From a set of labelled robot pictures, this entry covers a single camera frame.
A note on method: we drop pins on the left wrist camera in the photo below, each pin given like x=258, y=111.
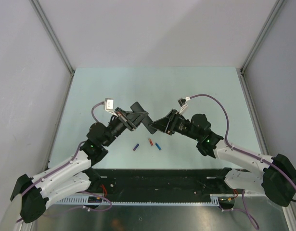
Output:
x=109, y=106

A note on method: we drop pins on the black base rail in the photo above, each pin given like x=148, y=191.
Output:
x=160, y=186

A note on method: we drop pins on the aluminium frame post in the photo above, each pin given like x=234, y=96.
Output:
x=36, y=5
x=267, y=26

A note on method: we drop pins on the left aluminium frame post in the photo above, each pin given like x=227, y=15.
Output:
x=36, y=5

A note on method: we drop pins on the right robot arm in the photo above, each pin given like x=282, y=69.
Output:
x=273, y=176

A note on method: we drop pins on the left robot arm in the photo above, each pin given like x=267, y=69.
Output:
x=75, y=174

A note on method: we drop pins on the right aluminium frame post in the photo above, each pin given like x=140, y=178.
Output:
x=267, y=26

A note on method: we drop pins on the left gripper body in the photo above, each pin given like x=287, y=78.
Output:
x=119, y=124

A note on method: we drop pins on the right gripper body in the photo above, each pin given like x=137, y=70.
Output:
x=176, y=124

